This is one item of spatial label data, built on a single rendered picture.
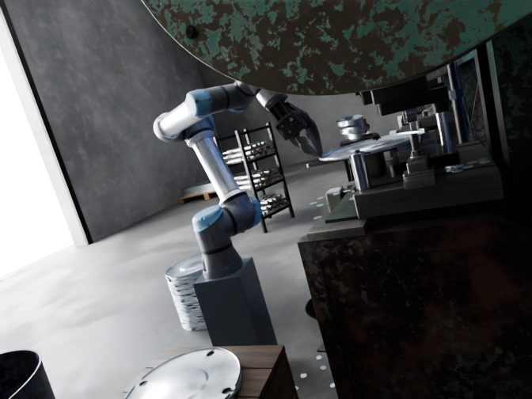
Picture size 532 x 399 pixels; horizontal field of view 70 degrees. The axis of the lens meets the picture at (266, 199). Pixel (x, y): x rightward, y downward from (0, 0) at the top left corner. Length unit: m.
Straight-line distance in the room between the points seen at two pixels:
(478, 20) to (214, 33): 0.40
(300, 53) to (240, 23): 0.12
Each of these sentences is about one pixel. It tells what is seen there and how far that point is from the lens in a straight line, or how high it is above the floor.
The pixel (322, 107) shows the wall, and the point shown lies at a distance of 7.96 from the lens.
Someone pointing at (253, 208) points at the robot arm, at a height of 0.63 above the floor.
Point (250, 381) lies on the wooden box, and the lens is 0.99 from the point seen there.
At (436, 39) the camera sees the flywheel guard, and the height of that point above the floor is 0.96.
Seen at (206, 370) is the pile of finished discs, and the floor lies 0.37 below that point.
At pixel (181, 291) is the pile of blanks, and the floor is 0.22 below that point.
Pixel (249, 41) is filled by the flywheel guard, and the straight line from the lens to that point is 0.68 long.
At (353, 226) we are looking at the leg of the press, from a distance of 0.89.
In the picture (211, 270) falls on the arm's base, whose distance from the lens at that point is 1.37.
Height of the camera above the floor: 0.91
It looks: 10 degrees down
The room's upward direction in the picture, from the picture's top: 15 degrees counter-clockwise
